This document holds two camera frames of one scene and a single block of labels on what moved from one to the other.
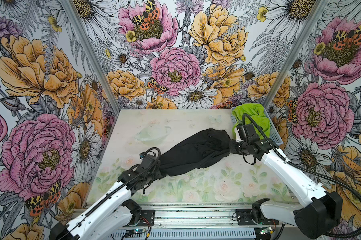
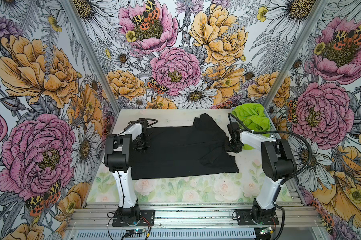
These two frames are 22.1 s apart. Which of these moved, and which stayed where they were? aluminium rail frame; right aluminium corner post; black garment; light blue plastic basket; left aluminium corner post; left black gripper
Moved: left black gripper; black garment
Stayed: light blue plastic basket; left aluminium corner post; right aluminium corner post; aluminium rail frame
